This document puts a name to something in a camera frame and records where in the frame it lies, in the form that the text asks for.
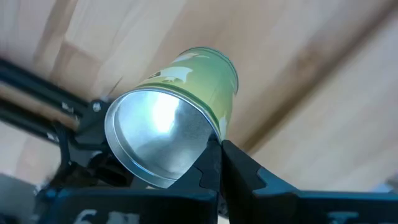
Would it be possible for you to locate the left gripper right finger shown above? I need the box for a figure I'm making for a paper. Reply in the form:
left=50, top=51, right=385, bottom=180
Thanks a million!
left=221, top=139, right=398, bottom=224

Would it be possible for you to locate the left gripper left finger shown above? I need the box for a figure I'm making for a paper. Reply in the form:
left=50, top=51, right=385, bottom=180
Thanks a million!
left=46, top=139, right=222, bottom=224

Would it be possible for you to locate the pale green tin can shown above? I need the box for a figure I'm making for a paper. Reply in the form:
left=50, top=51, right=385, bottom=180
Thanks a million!
left=104, top=46, right=239, bottom=190

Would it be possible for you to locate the black aluminium table frame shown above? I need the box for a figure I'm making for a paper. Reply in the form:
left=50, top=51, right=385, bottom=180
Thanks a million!
left=0, top=58, right=110, bottom=150

